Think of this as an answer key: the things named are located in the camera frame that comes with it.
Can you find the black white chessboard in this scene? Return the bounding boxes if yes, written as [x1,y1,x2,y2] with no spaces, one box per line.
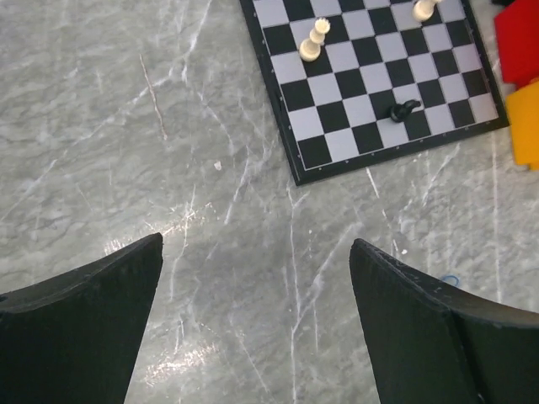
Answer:
[241,0,508,185]

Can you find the white chess pawn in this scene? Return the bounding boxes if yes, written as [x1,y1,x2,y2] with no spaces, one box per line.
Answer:
[412,0,442,23]

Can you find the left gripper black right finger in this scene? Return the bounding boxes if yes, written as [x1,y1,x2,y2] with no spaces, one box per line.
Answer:
[350,239,538,404]

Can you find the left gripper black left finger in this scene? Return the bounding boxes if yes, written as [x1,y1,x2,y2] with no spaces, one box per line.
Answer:
[1,233,163,403]

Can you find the white chess rook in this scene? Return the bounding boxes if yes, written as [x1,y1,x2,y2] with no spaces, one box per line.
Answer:
[298,18,331,62]

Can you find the yellow plastic bin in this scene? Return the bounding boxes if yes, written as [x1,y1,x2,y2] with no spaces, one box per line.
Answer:
[506,79,538,171]

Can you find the red plastic bin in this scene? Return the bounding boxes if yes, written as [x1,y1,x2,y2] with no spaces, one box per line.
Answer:
[494,0,538,88]

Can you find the black chess knight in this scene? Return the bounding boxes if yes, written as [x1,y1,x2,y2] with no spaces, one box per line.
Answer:
[389,99,422,123]

